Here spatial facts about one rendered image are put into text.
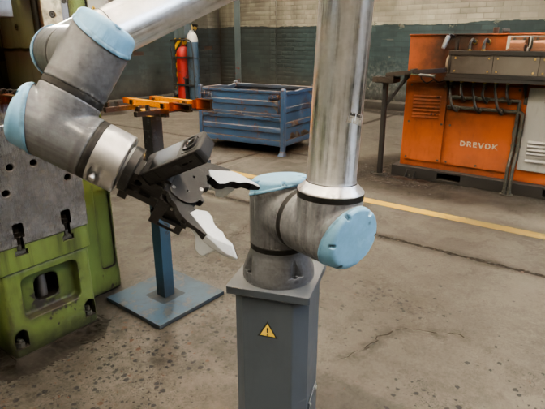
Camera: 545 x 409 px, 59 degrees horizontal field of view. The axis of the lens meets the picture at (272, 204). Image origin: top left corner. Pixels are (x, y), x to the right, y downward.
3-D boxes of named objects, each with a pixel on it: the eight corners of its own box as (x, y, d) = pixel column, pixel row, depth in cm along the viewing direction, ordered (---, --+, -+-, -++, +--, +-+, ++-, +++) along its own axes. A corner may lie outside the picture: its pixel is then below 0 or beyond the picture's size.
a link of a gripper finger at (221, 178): (241, 189, 84) (193, 191, 79) (256, 169, 80) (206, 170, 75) (247, 204, 83) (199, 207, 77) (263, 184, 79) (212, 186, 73)
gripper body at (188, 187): (196, 204, 80) (129, 170, 77) (216, 173, 74) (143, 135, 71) (182, 238, 75) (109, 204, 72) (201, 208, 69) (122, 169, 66)
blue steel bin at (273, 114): (316, 144, 586) (318, 83, 563) (283, 157, 522) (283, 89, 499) (236, 135, 645) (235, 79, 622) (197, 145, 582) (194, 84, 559)
